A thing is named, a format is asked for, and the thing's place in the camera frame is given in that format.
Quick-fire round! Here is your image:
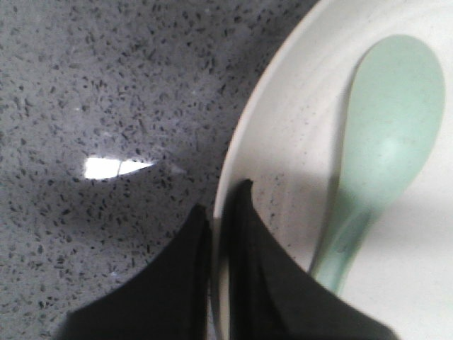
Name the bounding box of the pale green plastic spoon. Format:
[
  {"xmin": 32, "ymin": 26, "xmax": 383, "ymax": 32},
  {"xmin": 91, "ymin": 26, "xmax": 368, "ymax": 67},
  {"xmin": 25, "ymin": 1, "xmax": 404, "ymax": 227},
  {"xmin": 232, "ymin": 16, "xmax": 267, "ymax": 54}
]
[{"xmin": 309, "ymin": 35, "xmax": 445, "ymax": 293}]

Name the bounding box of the white round plate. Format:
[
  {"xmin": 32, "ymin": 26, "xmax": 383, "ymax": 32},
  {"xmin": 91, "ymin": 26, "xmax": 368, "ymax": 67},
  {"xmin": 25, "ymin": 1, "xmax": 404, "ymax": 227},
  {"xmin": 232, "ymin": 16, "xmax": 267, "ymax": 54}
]
[{"xmin": 211, "ymin": 0, "xmax": 453, "ymax": 340}]

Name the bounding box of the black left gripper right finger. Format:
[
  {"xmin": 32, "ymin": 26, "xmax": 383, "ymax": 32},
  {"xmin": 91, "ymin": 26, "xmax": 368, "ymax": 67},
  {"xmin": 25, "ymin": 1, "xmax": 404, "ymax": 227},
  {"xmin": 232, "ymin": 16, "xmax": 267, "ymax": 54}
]
[{"xmin": 223, "ymin": 179, "xmax": 397, "ymax": 339}]

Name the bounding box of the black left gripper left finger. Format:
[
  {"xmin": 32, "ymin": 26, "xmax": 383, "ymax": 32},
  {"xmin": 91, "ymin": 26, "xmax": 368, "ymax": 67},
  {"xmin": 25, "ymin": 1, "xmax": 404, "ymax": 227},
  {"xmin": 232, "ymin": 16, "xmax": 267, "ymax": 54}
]
[{"xmin": 56, "ymin": 205, "xmax": 212, "ymax": 339}]

